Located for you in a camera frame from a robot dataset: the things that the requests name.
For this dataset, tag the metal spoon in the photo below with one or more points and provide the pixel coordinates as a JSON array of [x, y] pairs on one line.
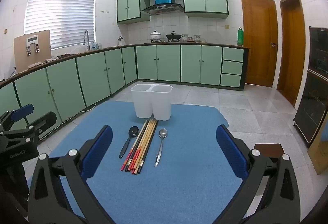
[[163, 132]]

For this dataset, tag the plain wooden door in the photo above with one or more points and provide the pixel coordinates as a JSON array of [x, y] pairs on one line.
[[292, 54]]

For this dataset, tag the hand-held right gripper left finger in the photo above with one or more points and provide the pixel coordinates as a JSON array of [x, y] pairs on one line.
[[101, 149]]

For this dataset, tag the white twin utensil holder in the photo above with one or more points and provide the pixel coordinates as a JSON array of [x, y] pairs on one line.
[[151, 103]]

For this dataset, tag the brown stool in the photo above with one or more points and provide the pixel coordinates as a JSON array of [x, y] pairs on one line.
[[269, 148]]

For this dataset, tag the chrome kitchen faucet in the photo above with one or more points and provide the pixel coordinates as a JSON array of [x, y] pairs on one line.
[[86, 36]]

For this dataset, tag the wooden board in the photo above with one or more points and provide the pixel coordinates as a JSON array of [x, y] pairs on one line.
[[20, 54]]

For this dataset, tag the black plastic spoon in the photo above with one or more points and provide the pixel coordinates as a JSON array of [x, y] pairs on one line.
[[133, 132]]

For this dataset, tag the black wok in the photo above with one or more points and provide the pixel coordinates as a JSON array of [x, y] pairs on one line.
[[173, 36]]

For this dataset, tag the black glass-front cabinet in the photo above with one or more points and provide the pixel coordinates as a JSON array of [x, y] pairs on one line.
[[312, 85]]

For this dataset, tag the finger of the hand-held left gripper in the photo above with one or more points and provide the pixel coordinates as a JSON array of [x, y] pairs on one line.
[[47, 120], [23, 111]]

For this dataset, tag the glass jar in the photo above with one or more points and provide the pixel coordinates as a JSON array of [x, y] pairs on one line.
[[196, 38]]

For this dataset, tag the black range hood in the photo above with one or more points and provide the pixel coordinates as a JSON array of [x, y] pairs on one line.
[[162, 8]]

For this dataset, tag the green bottle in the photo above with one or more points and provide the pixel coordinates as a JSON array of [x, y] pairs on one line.
[[240, 38]]

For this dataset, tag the white device on board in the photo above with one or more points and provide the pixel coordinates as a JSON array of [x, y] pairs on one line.
[[32, 40]]

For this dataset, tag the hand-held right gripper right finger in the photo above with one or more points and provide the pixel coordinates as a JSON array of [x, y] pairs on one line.
[[230, 152]]

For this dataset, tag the green base cabinets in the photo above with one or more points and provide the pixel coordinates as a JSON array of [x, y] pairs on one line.
[[169, 62]]

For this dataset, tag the white cooking pot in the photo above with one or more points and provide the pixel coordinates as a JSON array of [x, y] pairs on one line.
[[155, 36]]

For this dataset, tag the white window blind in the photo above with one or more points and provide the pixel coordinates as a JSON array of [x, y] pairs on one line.
[[61, 8]]

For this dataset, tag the bundle of mixed chopsticks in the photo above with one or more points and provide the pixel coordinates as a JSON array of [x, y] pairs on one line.
[[141, 144]]

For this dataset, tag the clear plastic container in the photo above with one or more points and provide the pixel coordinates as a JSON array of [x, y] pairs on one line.
[[96, 46]]

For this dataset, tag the blue table mat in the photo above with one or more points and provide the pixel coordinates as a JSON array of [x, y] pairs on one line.
[[184, 162]]

